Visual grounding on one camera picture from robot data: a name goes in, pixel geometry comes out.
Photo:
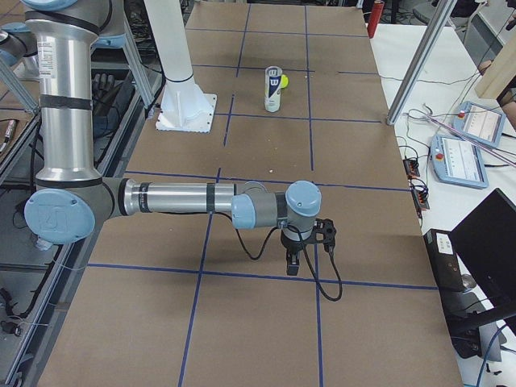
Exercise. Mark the orange black terminal board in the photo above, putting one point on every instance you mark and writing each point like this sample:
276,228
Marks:
411,167

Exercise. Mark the red cylinder tube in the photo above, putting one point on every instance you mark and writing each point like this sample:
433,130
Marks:
374,17

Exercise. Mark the near blue teach pendant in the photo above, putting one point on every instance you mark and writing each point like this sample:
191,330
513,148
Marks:
458,162

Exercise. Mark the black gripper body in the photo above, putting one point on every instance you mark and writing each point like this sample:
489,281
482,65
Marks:
293,244

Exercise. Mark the second grey robot arm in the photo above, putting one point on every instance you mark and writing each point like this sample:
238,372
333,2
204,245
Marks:
17,42

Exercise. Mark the aluminium frame post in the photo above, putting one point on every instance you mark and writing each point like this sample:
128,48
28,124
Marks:
427,43

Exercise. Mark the black computer box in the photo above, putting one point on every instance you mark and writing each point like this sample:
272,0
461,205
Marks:
444,261

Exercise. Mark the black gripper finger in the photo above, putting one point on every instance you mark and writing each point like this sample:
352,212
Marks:
296,264
290,263

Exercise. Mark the blue teach pendant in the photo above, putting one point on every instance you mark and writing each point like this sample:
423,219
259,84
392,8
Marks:
480,123
458,162

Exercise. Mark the white pedestal column base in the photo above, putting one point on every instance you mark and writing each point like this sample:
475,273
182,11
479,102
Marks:
184,106

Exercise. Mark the yellow tennis ball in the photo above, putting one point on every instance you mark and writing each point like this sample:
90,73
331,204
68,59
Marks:
284,81

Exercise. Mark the far blue teach pendant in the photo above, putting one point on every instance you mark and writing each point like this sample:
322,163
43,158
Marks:
480,123

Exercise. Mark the clear tennis ball can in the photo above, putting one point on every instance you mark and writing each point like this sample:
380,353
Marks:
272,94

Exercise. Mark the black monitor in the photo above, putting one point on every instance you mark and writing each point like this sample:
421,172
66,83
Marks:
485,242

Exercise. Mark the metal reacher stick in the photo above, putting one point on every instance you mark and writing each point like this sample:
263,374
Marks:
492,151

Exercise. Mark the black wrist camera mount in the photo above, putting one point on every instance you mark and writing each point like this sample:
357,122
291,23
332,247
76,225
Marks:
324,233

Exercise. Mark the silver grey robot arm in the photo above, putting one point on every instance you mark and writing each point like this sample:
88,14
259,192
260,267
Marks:
73,197

